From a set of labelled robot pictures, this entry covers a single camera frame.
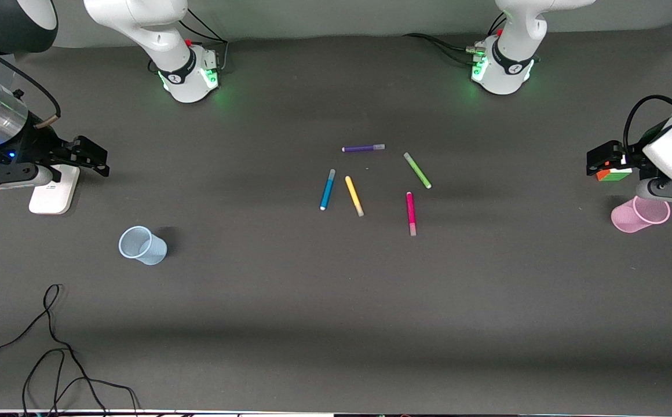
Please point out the translucent pink plastic cup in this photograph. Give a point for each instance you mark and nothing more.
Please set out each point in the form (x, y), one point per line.
(637, 217)

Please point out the green marker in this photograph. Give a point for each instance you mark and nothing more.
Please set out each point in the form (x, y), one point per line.
(417, 169)

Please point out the pink marker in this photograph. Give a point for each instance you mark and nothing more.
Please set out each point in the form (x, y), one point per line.
(411, 213)

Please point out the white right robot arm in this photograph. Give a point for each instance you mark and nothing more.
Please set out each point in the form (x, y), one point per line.
(139, 17)

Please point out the yellow marker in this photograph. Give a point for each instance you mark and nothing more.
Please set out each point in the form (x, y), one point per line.
(354, 196)

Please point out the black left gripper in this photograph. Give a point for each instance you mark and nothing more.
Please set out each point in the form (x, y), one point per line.
(633, 155)

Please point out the blue marker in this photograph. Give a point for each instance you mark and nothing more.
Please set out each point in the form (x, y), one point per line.
(328, 190)

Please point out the colourful puzzle cube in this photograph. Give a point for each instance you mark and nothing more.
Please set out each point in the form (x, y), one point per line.
(614, 175)

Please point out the translucent blue plastic cup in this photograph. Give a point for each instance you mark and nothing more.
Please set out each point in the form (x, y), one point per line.
(142, 246)

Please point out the purple marker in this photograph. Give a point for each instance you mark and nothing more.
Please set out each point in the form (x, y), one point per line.
(362, 148)

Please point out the white stand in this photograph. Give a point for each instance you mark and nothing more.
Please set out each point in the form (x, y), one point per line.
(52, 194)

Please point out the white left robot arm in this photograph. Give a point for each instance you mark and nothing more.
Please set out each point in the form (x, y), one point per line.
(510, 63)

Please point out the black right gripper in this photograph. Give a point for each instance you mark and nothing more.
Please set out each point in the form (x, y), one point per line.
(36, 145)

